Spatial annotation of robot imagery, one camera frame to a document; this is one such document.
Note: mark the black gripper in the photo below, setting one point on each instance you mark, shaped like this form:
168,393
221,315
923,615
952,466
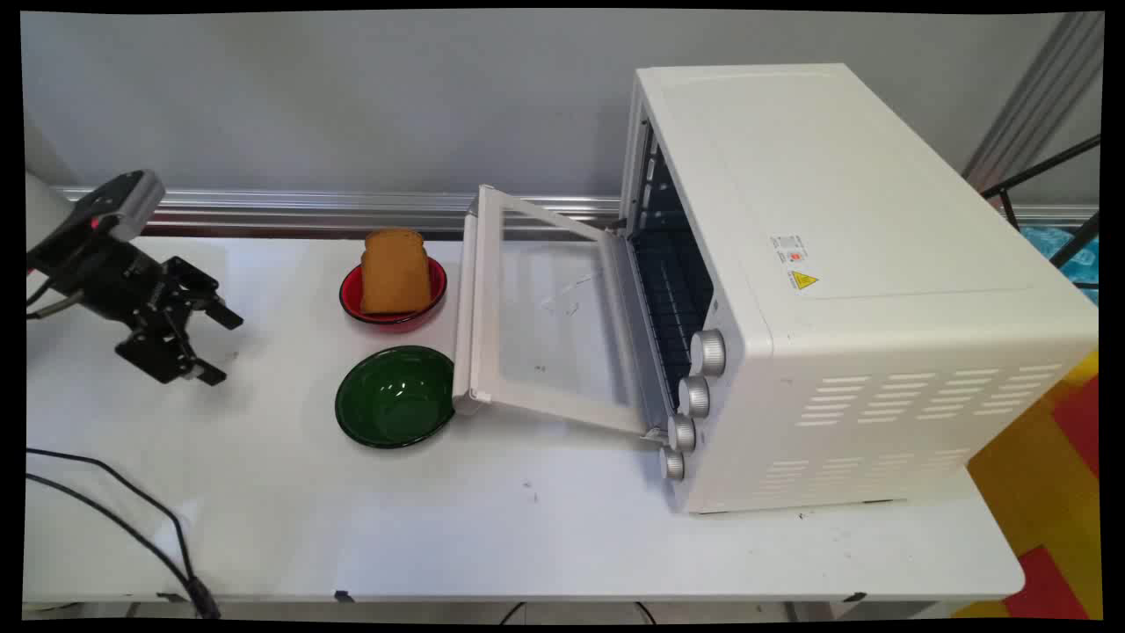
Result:
114,286

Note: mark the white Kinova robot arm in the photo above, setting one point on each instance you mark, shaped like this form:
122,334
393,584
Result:
39,215

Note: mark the red bowl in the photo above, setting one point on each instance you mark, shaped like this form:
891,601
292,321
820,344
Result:
351,297

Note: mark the brown bread slice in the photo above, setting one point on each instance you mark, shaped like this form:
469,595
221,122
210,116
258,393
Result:
395,272

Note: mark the green glass bowl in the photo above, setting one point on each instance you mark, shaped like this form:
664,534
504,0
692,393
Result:
395,400

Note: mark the glass oven door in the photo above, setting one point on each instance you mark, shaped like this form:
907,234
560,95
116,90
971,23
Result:
545,308

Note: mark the silver oven knob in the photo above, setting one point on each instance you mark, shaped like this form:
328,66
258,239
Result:
672,463
694,396
682,432
708,352

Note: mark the white toaster oven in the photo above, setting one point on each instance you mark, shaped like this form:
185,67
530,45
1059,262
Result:
879,264

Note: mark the blue plastic sheet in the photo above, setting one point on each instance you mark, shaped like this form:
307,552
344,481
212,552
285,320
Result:
1077,259

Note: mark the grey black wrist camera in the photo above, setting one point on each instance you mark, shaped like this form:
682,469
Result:
132,198

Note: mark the aluminium table rail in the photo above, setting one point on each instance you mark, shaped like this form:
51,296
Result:
308,211

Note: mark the black metal frame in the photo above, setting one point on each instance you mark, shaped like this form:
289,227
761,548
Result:
1046,163

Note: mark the aluminium frame profile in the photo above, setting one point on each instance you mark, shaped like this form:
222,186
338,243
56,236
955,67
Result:
1037,97

